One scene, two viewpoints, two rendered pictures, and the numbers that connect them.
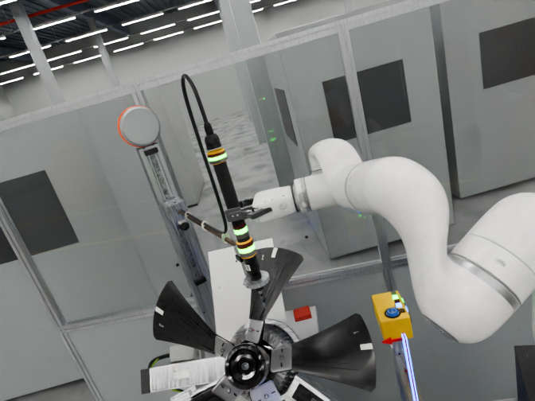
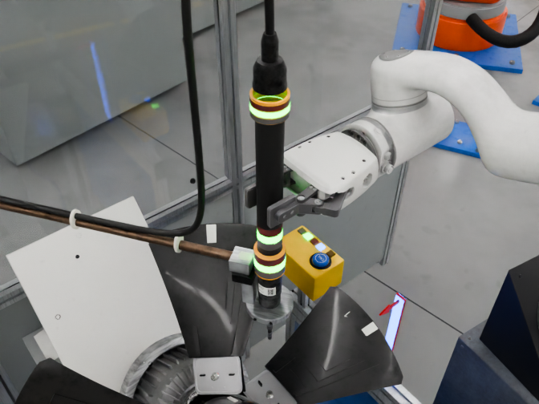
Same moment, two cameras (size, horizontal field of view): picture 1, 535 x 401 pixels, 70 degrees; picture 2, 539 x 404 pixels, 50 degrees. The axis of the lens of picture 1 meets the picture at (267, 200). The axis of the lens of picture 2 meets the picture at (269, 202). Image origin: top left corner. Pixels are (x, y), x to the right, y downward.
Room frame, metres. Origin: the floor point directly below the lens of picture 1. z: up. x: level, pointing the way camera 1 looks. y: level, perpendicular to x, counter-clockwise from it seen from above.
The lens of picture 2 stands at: (0.54, 0.47, 2.14)
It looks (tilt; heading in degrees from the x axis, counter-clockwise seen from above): 43 degrees down; 313
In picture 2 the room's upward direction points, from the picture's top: straight up
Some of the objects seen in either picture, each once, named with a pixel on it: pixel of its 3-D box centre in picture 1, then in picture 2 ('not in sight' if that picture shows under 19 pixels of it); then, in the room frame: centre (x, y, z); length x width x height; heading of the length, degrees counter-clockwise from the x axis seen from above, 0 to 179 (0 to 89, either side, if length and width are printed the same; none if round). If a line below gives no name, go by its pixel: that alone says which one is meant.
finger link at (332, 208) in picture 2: (261, 210); (330, 192); (0.85, 0.02, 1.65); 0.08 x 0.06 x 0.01; 141
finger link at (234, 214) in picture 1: (238, 215); (295, 212); (0.86, 0.08, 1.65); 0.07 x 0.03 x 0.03; 81
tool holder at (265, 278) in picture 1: (250, 264); (262, 283); (0.90, 0.09, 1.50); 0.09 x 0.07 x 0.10; 26
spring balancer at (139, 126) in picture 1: (139, 126); not in sight; (1.54, 0.40, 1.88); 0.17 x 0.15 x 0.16; 81
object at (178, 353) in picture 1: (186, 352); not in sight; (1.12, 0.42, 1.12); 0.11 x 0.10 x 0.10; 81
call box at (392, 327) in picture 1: (392, 317); (307, 264); (1.13, -0.32, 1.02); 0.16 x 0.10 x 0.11; 171
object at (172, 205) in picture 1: (176, 209); not in sight; (1.46, 0.36, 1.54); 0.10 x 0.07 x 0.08; 26
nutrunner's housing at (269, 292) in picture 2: (235, 212); (269, 204); (0.89, 0.09, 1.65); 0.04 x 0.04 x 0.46
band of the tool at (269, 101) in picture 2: (216, 157); (269, 104); (0.89, 0.09, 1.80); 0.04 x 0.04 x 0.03
